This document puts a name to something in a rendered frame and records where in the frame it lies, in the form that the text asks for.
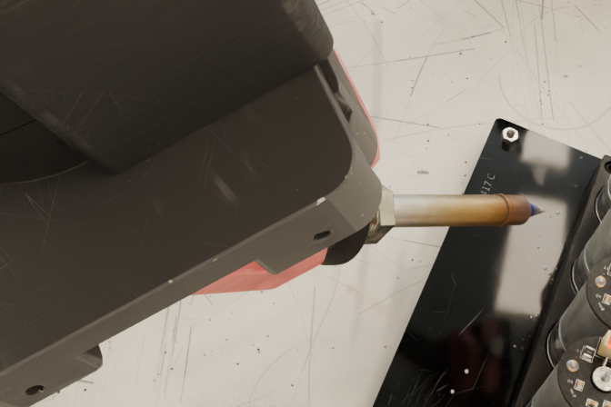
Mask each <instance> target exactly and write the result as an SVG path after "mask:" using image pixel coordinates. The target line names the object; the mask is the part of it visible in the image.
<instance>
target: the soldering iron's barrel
mask: <svg viewBox="0 0 611 407"><path fill-rule="evenodd" d="M382 190H383V192H382V200H381V204H380V206H379V208H378V211H377V212H376V215H375V216H374V218H373V219H372V220H371V222H370V227H369V231H368V235H367V237H366V241H365V243H364V244H377V243H378V242H379V241H380V240H381V239H382V238H383V237H384V236H385V235H386V234H387V233H388V232H389V231H390V230H391V229H392V228H396V227H445V226H494V227H503V226H506V225H522V224H524V223H526V222H527V220H528V219H529V217H530V215H531V205H530V203H529V202H528V201H527V199H526V198H525V197H524V196H523V195H505V194H393V191H391V190H390V189H388V188H386V187H385V186H383V185H382Z"/></svg>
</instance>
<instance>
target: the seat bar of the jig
mask: <svg viewBox="0 0 611 407"><path fill-rule="evenodd" d="M610 175H611V156H609V155H607V154H605V155H604V156H603V158H602V159H601V161H600V163H599V165H598V166H597V168H596V169H595V172H594V175H593V177H592V180H591V183H590V185H589V188H588V190H587V193H586V198H585V200H584V203H583V205H582V208H581V211H580V214H579V216H578V218H577V221H576V226H575V229H574V231H573V233H572V236H571V239H570V242H569V244H568V246H567V249H566V254H565V257H564V259H563V262H562V264H561V267H560V270H559V272H558V275H557V277H556V282H555V284H554V287H553V290H552V292H551V295H550V298H549V300H548V303H547V306H546V310H545V312H544V315H543V318H542V321H541V323H540V325H539V328H538V331H537V334H536V338H535V340H534V343H533V346H532V349H531V352H530V354H529V356H528V359H527V362H526V366H525V369H524V371H523V374H522V377H521V379H520V382H519V384H518V387H517V390H516V394H515V397H514V400H513V402H512V405H511V407H526V405H527V404H528V403H529V401H530V400H531V399H532V397H533V396H534V395H535V393H536V391H537V390H538V389H539V388H540V387H541V386H542V384H543V383H544V382H545V380H546V379H547V377H548V376H549V374H550V373H551V372H552V371H553V368H552V367H551V365H550V363H549V360H548V359H547V355H546V339H547V336H548V335H549V334H550V333H551V331H552V330H553V328H554V327H555V325H556V323H557V322H558V320H559V319H560V318H561V316H562V315H563V313H564V312H565V310H566V309H567V308H568V306H569V305H570V303H571V302H573V300H574V299H575V297H576V295H577V293H576V290H575V288H574V285H573V283H572V278H571V270H572V266H573V264H574V262H575V261H576V259H577V257H578V256H579V254H581V252H582V250H583V249H584V247H585V246H586V244H587V242H588V241H589V239H590V238H591V237H592V235H593V234H594V232H595V231H596V229H597V227H598V226H599V225H600V223H599V221H598V220H597V218H596V212H595V201H596V198H597V197H598V195H599V194H600V192H601V190H602V189H603V187H604V186H605V184H606V182H607V180H608V178H609V177H610Z"/></svg>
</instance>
